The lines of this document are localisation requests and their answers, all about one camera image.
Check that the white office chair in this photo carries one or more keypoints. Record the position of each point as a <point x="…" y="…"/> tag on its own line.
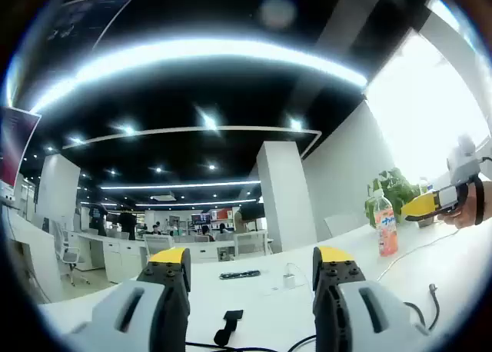
<point x="159" y="246"/>
<point x="250" y="243"/>
<point x="67" y="248"/>

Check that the white desktop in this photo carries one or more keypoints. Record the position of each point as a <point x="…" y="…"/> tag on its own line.
<point x="261" y="313"/>

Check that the dark hanging banner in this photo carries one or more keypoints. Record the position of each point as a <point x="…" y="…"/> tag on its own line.
<point x="88" y="17"/>

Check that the orange drink bottle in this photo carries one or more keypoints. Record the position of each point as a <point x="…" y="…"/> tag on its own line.
<point x="386" y="233"/>

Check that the plastic drink cup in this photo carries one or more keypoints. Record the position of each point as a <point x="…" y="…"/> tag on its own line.
<point x="423" y="183"/>

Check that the person's right hand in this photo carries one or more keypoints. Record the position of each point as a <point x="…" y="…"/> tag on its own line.
<point x="471" y="210"/>

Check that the black keyboard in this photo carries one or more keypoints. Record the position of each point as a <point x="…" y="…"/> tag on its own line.
<point x="240" y="274"/>

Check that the small clear glass object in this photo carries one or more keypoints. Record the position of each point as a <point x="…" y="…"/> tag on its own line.
<point x="288" y="282"/>

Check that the purple red hanging banner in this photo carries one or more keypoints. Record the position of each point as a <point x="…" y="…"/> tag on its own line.
<point x="17" y="144"/>

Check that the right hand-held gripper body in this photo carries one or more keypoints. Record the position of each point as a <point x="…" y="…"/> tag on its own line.
<point x="463" y="163"/>

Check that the row of white office desks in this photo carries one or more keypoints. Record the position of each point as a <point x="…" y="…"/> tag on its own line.
<point x="115" y="252"/>

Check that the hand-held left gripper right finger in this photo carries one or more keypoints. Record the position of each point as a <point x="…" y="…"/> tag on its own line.
<point x="346" y="309"/>

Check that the green potted plant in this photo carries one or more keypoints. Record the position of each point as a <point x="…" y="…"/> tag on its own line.
<point x="396" y="190"/>

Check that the curved ceiling light strip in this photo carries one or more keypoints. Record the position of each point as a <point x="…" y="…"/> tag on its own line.
<point x="192" y="54"/>

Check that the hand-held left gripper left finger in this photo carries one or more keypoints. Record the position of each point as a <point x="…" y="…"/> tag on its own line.
<point x="153" y="309"/>

